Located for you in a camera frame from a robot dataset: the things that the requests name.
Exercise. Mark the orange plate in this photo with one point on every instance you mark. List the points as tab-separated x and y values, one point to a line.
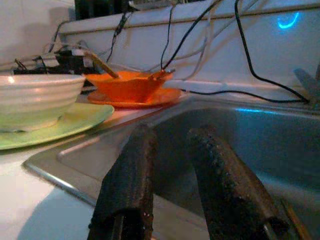
167	96

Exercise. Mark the steel faucet lever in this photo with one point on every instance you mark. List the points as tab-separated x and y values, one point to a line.
308	82

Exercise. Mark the brown woven stick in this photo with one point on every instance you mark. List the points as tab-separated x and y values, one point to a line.
102	65

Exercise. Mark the stainless steel sink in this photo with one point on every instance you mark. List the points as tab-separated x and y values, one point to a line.
275	140

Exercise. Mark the metal spoon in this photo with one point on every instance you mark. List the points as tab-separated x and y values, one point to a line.
165	73

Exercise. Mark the orange bowl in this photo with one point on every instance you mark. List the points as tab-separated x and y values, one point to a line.
127	87

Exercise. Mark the wooden chopstick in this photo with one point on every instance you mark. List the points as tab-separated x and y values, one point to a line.
295	222

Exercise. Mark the light green plate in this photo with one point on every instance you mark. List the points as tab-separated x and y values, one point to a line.
82	120

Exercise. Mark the black box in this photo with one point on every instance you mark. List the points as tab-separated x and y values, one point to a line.
100	10

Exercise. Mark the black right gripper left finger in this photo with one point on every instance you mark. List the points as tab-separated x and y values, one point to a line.
130	185

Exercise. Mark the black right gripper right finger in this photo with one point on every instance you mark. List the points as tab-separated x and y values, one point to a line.
230	195

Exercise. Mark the white ribbed ceramic bowl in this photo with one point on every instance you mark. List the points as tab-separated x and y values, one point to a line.
37	100

